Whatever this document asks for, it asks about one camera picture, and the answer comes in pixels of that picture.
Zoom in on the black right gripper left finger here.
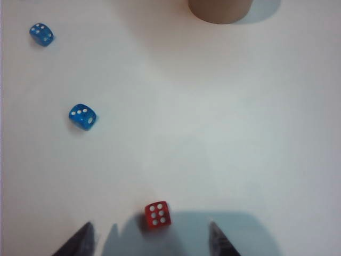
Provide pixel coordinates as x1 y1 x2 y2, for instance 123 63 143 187
51 221 96 256

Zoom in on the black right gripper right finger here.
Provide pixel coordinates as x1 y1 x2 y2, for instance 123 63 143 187
208 220 241 256

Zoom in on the red translucent die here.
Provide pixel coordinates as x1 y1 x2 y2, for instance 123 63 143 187
144 200 173 232

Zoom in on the brown paper cup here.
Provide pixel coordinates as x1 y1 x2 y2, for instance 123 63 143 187
188 0 253 25

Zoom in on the blue translucent die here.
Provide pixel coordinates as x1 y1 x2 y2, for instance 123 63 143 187
68 103 98 132
29 22 55 47

